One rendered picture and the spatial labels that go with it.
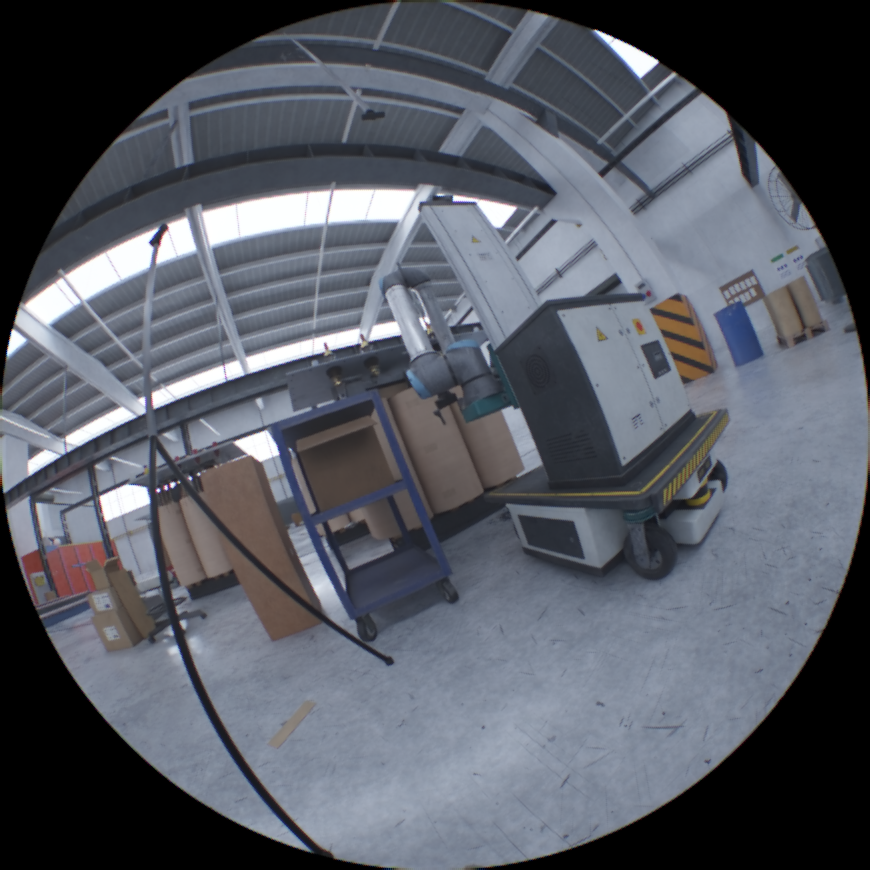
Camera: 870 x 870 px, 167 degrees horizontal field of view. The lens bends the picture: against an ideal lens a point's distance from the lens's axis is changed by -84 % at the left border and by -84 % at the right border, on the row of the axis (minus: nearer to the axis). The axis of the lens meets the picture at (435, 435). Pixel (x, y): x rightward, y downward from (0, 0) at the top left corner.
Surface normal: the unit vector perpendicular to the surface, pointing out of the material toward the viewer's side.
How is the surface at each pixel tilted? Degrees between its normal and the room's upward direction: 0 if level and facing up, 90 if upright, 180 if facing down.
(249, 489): 90
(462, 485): 90
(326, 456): 90
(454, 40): 174
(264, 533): 90
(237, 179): 180
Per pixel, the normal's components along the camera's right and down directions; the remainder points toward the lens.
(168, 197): 0.37, 0.93
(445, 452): 0.41, -0.23
